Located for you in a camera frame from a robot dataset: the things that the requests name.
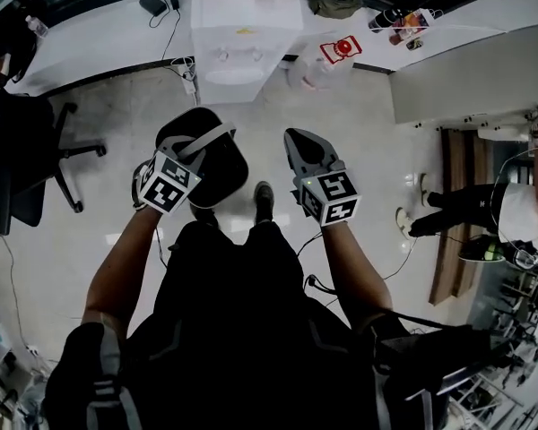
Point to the white water dispenser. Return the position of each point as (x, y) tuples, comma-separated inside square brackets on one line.
[(246, 38)]

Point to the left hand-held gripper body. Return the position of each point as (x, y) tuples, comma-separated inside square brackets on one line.
[(166, 186)]

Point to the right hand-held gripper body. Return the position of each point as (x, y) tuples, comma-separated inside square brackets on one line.
[(332, 195)]

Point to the white paper bag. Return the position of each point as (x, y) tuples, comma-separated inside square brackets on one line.
[(419, 18)]

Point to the olive green bag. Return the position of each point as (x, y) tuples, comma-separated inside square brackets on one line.
[(334, 5)]

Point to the white power strip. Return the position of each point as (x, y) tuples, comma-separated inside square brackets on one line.
[(188, 81)]

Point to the small clear water bottle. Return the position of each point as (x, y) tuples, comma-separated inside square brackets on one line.
[(37, 26)]

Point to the black backpack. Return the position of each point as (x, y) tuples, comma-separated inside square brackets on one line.
[(9, 52)]

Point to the person's left forearm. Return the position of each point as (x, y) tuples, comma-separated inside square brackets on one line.
[(116, 267)]

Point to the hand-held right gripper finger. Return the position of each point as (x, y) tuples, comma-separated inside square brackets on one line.
[(329, 152), (298, 159)]

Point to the person's right forearm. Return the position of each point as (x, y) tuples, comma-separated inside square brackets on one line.
[(354, 276)]

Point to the person's black clothing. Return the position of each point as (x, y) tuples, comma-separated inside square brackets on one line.
[(233, 329)]

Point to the black office chair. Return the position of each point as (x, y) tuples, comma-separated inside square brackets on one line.
[(22, 159)]

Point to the small dark can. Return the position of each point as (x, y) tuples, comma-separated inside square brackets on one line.
[(413, 43)]

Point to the cluttered white workbench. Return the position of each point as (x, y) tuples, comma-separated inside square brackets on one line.
[(4, 365)]

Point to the black thermos bottle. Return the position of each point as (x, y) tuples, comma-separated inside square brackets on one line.
[(385, 19)]

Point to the black pad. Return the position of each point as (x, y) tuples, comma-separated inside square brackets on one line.
[(224, 168)]

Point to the wooden bench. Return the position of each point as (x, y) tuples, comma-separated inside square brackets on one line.
[(453, 222)]

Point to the person's right shoe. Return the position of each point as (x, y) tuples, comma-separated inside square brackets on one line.
[(264, 200)]

